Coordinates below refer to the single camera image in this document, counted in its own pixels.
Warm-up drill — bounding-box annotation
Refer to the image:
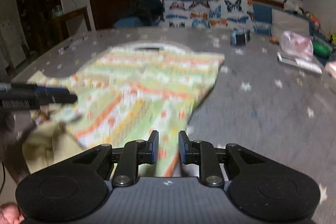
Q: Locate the colourful patterned children's garment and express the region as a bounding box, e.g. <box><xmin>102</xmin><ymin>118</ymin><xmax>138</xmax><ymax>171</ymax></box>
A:
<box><xmin>23</xmin><ymin>48</ymin><xmax>224</xmax><ymax>177</ymax></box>

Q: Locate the dark bookshelf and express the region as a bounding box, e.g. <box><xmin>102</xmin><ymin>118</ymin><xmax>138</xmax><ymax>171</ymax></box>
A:
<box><xmin>16</xmin><ymin>0</ymin><xmax>62</xmax><ymax>53</ymax></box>

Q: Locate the white remote control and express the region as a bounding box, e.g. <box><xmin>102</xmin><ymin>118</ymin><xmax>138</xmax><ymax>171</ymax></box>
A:
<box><xmin>277</xmin><ymin>52</ymin><xmax>323</xmax><ymax>75</ymax></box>

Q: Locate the green bottle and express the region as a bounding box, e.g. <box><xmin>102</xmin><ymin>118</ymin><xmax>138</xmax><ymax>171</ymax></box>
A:
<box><xmin>313</xmin><ymin>41</ymin><xmax>331</xmax><ymax>59</ymax></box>

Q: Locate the grey cushion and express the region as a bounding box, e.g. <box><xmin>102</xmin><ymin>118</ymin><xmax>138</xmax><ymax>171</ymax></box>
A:
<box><xmin>271</xmin><ymin>9</ymin><xmax>310</xmax><ymax>39</ymax></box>

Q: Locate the grey star-patterned table cover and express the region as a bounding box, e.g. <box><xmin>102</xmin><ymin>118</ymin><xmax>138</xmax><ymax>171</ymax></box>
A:
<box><xmin>0</xmin><ymin>27</ymin><xmax>336</xmax><ymax>224</ymax></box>

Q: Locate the black clothes pile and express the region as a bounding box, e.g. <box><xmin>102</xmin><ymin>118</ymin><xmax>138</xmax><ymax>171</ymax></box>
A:
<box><xmin>133</xmin><ymin>0</ymin><xmax>164</xmax><ymax>26</ymax></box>

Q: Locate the blue sofa bench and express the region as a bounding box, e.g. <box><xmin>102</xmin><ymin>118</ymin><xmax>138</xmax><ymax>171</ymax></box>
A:
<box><xmin>115</xmin><ymin>0</ymin><xmax>327</xmax><ymax>43</ymax></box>

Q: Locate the white pink plastic bag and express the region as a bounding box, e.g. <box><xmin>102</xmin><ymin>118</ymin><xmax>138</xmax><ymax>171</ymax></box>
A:
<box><xmin>280</xmin><ymin>31</ymin><xmax>313</xmax><ymax>61</ymax></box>

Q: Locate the butterfly-patterned pillow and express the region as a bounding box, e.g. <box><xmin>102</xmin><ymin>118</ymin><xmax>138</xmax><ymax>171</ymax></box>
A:
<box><xmin>159</xmin><ymin>0</ymin><xmax>255</xmax><ymax>31</ymax></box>

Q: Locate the wooden side table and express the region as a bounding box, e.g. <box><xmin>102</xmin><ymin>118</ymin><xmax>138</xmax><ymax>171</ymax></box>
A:
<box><xmin>50</xmin><ymin>6</ymin><xmax>92</xmax><ymax>42</ymax></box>

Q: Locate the plush toy pile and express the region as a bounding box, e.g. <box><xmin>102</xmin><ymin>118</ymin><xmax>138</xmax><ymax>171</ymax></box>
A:
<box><xmin>283</xmin><ymin>0</ymin><xmax>335</xmax><ymax>45</ymax></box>

